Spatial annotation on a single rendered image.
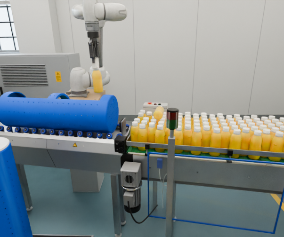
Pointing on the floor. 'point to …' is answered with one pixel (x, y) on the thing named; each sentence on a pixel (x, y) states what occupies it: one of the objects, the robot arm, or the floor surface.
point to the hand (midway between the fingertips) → (95, 63)
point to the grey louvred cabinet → (29, 74)
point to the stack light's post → (170, 185)
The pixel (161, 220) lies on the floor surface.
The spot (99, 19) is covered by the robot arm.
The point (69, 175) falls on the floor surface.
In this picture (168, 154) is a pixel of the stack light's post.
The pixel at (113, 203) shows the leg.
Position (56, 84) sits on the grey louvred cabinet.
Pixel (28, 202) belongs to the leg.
